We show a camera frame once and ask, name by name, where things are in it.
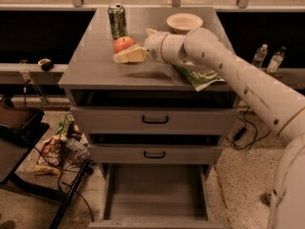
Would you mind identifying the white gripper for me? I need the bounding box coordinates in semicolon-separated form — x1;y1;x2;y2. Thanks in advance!
112;28;170;63

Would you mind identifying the plastic bottle on floor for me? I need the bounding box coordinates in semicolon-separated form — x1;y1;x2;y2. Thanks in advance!
60;135;91;162

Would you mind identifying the white bowl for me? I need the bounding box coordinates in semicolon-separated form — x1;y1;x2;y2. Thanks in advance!
167;13;203;34

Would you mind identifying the black cable with adapter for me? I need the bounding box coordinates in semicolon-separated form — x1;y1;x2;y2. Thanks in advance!
225;107;272;152

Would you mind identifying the black yellow tape measure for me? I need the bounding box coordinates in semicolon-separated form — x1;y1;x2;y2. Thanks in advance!
38;58;53;72

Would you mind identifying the green snack bag on floor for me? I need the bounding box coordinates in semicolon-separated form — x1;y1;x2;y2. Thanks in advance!
55;114;74;135

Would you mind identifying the red apple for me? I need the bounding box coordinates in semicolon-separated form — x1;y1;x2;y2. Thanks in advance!
113;36;135;53

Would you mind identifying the green soda can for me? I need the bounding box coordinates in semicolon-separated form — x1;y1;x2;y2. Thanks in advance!
108;3;127;39

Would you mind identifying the black cart stand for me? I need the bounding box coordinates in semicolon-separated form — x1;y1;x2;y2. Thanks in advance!
0;97;90;229

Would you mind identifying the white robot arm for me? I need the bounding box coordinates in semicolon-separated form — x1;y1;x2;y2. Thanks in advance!
113;28;305;229

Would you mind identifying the green chip bag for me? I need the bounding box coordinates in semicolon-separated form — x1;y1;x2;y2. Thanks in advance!
174;65;224;92

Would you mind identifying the grey top drawer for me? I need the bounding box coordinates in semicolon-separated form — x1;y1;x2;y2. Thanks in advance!
71;107;237;135

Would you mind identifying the grey middle drawer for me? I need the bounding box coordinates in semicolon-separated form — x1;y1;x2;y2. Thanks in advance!
89;144;222;164

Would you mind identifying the grey open bottom drawer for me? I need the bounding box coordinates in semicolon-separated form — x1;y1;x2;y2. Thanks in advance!
89;164;223;229

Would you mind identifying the clear water bottle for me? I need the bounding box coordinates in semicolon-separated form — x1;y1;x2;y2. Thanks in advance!
252;44;268;68

